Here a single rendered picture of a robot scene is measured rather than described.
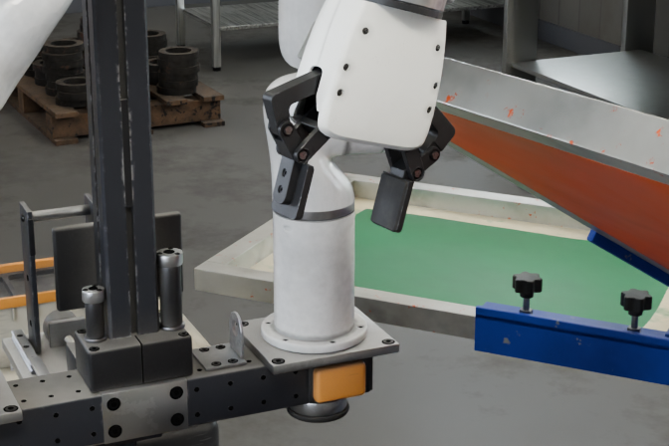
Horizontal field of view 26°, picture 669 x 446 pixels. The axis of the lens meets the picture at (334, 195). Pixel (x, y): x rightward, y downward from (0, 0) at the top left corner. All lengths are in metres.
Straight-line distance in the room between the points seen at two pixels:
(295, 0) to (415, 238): 1.11
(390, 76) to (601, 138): 0.16
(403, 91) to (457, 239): 1.56
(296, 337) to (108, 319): 0.22
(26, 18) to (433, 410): 2.86
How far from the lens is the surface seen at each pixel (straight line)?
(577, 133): 1.08
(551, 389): 4.27
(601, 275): 2.45
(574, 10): 8.72
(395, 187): 1.07
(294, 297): 1.66
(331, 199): 1.62
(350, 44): 1.00
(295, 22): 1.54
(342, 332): 1.69
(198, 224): 5.61
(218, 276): 2.33
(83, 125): 6.82
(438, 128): 1.08
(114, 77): 1.54
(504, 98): 1.14
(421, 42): 1.03
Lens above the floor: 1.82
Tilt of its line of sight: 18 degrees down
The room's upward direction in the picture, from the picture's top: straight up
